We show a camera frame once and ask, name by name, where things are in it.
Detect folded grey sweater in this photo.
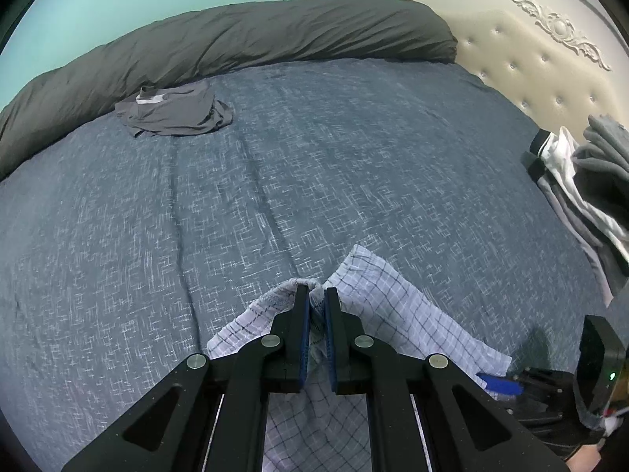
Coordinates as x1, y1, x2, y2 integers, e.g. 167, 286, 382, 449
572, 114, 629, 222

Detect white and black garment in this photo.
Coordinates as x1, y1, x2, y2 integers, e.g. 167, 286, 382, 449
528, 127, 629, 256

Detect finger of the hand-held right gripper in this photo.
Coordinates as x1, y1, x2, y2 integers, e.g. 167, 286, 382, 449
476, 369, 576, 396
496, 396, 578, 424

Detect bed with blue sheet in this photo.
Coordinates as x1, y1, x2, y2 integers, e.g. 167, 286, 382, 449
0, 56, 615, 472

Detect dark grey rolled duvet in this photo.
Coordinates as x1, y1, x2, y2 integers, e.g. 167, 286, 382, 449
0, 0, 459, 183

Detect cream tufted headboard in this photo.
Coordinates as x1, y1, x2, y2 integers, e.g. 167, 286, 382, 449
400, 0, 629, 143

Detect dark grey shorts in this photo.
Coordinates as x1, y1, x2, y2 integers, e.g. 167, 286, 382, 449
114, 83, 233, 138

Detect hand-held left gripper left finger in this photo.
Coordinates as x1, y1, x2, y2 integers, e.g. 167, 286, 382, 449
61, 285, 313, 472

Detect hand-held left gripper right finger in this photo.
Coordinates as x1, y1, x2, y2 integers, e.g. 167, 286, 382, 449
323, 286, 571, 472

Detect blue plaid shorts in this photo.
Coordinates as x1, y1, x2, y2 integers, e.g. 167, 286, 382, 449
205, 244, 512, 472

